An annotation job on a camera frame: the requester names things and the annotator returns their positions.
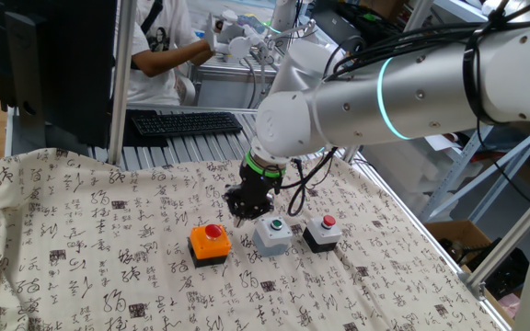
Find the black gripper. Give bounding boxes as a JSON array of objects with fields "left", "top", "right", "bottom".
[{"left": 221, "top": 163, "right": 287, "bottom": 229}]

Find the grey box green button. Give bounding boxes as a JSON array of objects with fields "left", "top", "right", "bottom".
[{"left": 251, "top": 215, "right": 294, "bottom": 257}]

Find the orange box big red button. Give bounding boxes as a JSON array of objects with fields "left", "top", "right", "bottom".
[{"left": 187, "top": 223, "right": 233, "bottom": 269}]

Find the white black box red button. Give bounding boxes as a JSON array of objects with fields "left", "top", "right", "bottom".
[{"left": 302, "top": 213, "right": 343, "bottom": 254}]

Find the bare person forearm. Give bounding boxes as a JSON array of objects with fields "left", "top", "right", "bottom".
[
  {"left": 189, "top": 45, "right": 215, "bottom": 68},
  {"left": 131, "top": 39, "right": 213, "bottom": 78}
]

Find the black computer keyboard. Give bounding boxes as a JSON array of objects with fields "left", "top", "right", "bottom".
[{"left": 131, "top": 111, "right": 244, "bottom": 137}]

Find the aluminium cross bar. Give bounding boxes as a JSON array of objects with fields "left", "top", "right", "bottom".
[{"left": 126, "top": 104, "right": 259, "bottom": 116}]

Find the grey metal workbench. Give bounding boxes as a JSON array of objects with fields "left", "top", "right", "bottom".
[{"left": 190, "top": 57, "right": 284, "bottom": 110}]

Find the black desk mat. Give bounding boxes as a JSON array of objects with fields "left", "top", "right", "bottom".
[{"left": 121, "top": 108, "right": 169, "bottom": 148}]

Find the beige calligraphy print tablecloth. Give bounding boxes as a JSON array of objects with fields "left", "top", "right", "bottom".
[{"left": 0, "top": 147, "right": 505, "bottom": 331}]

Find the person in white t-shirt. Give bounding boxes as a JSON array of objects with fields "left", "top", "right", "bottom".
[{"left": 126, "top": 0, "right": 202, "bottom": 107}]

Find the brown cardboard box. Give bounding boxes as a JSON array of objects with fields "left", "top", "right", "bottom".
[{"left": 423, "top": 219, "right": 530, "bottom": 331}]

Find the black equipment case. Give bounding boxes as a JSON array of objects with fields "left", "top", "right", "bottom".
[{"left": 310, "top": 0, "right": 409, "bottom": 47}]

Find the black computer monitor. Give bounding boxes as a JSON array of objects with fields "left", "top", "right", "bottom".
[{"left": 0, "top": 0, "right": 119, "bottom": 149}]

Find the black plastic box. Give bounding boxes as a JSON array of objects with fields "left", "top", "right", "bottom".
[{"left": 465, "top": 236, "right": 530, "bottom": 300}]

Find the pink packet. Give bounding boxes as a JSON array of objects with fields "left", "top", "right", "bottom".
[{"left": 497, "top": 293, "right": 522, "bottom": 318}]

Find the grey metal shelf rack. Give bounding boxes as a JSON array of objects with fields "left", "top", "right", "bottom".
[{"left": 402, "top": 0, "right": 530, "bottom": 224}]

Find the white plastic bag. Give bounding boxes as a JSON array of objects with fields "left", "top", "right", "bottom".
[{"left": 480, "top": 0, "right": 524, "bottom": 15}]

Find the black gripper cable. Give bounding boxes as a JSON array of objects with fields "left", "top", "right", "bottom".
[{"left": 278, "top": 146, "right": 340, "bottom": 217}]

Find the white teleoperation handle device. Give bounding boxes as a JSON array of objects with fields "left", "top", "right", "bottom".
[{"left": 203, "top": 8, "right": 269, "bottom": 59}]

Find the aluminium table frame rail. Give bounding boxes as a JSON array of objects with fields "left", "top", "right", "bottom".
[{"left": 351, "top": 158, "right": 517, "bottom": 331}]

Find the black cable bundle on arm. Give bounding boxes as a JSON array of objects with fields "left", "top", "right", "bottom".
[{"left": 322, "top": 0, "right": 530, "bottom": 125}]

